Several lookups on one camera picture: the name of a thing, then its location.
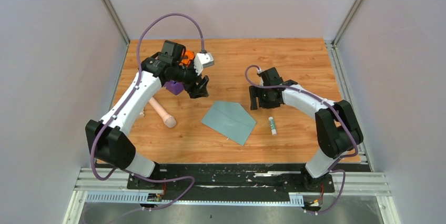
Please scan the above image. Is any purple cable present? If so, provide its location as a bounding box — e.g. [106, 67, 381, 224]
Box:
[89, 13, 207, 212]
[244, 65, 360, 215]

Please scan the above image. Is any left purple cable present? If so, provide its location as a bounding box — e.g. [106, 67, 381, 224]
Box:
[89, 13, 207, 212]

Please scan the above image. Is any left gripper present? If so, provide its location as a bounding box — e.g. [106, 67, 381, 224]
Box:
[171, 58, 209, 99]

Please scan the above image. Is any aluminium frame rail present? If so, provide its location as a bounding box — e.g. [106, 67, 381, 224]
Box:
[63, 168, 400, 223]

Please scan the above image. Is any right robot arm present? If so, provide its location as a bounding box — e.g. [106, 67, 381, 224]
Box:
[248, 65, 363, 191]

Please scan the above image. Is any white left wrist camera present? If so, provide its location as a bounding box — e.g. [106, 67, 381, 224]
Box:
[194, 53, 215, 75]

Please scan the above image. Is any pink toy microphone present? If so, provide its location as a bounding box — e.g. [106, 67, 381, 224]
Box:
[149, 97, 177, 128]

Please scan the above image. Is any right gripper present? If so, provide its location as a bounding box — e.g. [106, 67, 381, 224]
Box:
[249, 85, 279, 111]

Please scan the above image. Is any grey-green envelope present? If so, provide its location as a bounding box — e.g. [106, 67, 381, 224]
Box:
[201, 101, 256, 146]

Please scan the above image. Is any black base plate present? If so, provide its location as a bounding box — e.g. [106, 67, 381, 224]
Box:
[126, 163, 335, 202]

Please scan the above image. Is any white green glue stick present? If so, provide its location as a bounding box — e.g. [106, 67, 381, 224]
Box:
[268, 117, 277, 136]

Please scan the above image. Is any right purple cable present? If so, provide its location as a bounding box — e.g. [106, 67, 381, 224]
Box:
[244, 65, 360, 215]

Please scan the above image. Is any purple stand with device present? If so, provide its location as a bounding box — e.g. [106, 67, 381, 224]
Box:
[164, 80, 184, 95]

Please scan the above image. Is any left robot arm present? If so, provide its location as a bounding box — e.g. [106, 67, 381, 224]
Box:
[85, 40, 214, 189]

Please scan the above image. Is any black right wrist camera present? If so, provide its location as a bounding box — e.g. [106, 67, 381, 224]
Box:
[257, 67, 284, 86]

